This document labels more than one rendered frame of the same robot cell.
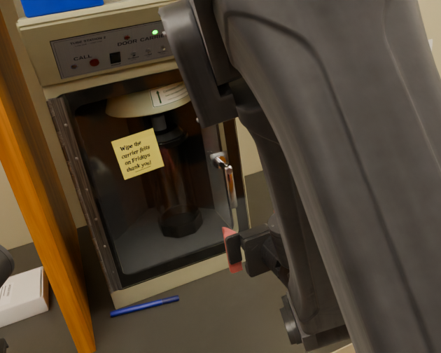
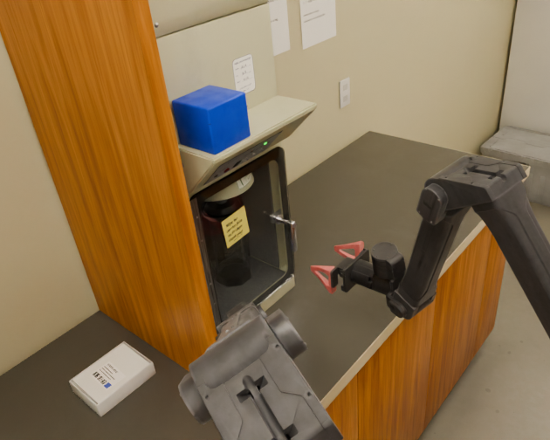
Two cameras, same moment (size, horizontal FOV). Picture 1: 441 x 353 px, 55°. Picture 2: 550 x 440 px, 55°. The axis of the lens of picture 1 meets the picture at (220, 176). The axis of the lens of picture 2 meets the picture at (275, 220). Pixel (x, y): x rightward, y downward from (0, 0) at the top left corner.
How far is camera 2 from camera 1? 0.73 m
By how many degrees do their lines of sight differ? 26
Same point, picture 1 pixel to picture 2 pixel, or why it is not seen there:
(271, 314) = (334, 319)
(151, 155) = (243, 225)
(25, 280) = (120, 356)
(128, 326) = not seen: hidden behind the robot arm
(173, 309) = not seen: hidden behind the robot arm
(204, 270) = (267, 304)
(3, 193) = (39, 288)
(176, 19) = (441, 194)
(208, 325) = not seen: hidden behind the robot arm
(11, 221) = (46, 313)
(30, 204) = (200, 281)
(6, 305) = (125, 379)
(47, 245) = (207, 309)
